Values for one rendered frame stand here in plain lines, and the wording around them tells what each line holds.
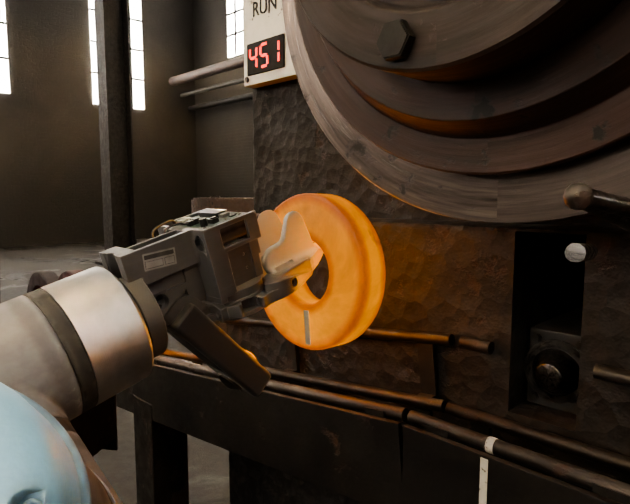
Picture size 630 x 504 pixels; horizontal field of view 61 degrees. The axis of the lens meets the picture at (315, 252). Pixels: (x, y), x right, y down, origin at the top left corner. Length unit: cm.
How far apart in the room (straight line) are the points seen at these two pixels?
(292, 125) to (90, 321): 48
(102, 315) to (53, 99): 1056
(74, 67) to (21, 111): 129
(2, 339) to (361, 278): 28
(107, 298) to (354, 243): 22
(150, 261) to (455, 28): 26
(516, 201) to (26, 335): 33
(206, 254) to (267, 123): 43
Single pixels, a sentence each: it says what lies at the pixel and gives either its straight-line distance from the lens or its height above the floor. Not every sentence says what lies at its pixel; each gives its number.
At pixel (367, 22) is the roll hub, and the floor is 101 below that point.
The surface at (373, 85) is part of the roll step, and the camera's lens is 43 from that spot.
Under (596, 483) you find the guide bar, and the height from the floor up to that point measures 71.
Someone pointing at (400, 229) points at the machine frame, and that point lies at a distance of 57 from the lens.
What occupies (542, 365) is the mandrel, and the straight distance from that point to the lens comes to 53.
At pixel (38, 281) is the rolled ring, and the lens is 133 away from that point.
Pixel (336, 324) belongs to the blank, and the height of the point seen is 78.
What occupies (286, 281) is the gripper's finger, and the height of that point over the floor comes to 83.
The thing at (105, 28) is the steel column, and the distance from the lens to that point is 745.
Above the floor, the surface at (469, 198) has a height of 90.
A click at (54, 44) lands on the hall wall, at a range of 1112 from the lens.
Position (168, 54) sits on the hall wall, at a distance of 1209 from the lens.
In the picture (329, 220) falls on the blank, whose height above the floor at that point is 88.
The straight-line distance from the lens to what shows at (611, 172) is 38.
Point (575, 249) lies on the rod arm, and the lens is 29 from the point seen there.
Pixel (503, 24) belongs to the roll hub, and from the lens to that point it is 32.
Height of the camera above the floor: 90
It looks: 6 degrees down
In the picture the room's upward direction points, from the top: straight up
